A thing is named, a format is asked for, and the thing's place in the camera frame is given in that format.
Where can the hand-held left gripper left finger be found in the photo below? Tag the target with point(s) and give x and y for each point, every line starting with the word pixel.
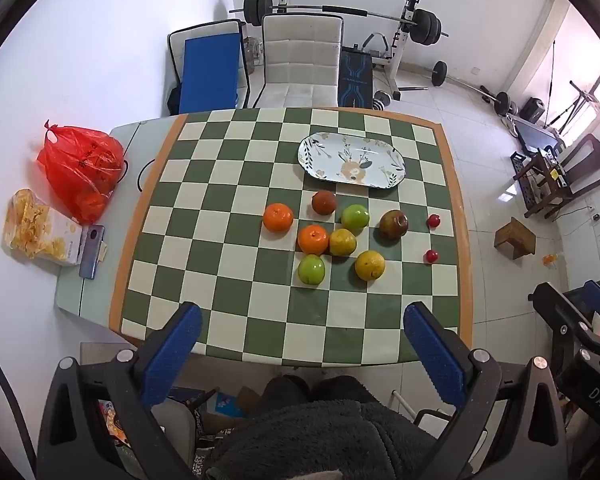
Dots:
pixel 172 355

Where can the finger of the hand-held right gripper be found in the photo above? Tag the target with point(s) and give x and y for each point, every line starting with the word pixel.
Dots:
pixel 562 312

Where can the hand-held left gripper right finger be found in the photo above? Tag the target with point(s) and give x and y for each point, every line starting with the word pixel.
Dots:
pixel 435 355

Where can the small red tomato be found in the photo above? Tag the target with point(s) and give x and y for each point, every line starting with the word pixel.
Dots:
pixel 431 256
pixel 433 220

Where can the yellow orange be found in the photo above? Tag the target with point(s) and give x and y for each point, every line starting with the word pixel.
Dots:
pixel 369 264
pixel 342 241

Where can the brown green apple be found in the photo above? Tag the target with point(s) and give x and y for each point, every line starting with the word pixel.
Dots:
pixel 393 223

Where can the dark red brown apple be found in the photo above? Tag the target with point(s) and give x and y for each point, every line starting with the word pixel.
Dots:
pixel 324 202

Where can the white deer print plate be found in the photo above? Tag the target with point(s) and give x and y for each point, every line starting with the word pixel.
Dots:
pixel 330 155

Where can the white plastic chair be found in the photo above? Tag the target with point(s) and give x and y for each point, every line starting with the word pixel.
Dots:
pixel 432 416

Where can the blue cardboard box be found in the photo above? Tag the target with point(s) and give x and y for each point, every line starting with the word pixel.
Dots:
pixel 227 404

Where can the small wooden stool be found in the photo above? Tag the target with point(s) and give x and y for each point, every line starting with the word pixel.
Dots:
pixel 515 235

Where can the person's legs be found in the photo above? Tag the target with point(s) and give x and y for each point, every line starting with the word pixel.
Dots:
pixel 320 390

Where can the grey smartphone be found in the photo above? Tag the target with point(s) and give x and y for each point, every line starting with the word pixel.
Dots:
pixel 91 252

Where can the black perforated rack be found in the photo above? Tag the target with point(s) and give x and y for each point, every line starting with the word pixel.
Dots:
pixel 524 180

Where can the person's dark fleece jacket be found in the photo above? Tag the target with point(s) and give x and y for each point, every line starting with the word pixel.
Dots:
pixel 325 440

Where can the dark wooden chair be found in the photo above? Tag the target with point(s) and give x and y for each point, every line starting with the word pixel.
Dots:
pixel 587 162

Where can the green white checkered tablecloth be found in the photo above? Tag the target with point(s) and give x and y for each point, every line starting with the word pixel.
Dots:
pixel 240 195

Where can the black monitor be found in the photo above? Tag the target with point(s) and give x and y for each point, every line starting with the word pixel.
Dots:
pixel 535 135

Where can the snack box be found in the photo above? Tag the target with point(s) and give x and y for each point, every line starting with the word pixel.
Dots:
pixel 35 230

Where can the black speaker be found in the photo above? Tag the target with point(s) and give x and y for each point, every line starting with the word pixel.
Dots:
pixel 533 110

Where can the red plastic bag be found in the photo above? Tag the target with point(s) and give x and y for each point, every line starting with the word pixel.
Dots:
pixel 80 165

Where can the black tripod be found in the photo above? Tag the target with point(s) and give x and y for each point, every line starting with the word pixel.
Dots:
pixel 577 97

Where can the black dumbbell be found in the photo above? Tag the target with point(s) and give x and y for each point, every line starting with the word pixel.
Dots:
pixel 382 99

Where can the long floor barbell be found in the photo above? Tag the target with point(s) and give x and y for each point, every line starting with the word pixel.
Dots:
pixel 439 73

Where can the black blue patterned board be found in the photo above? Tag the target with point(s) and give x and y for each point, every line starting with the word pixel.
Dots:
pixel 355 77

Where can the white weight rack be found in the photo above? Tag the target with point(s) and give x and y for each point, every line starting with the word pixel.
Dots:
pixel 402 45

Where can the barbell with black plates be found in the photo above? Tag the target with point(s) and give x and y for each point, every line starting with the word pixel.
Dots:
pixel 425 25

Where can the white padded chair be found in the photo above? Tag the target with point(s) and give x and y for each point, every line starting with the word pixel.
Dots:
pixel 300 55

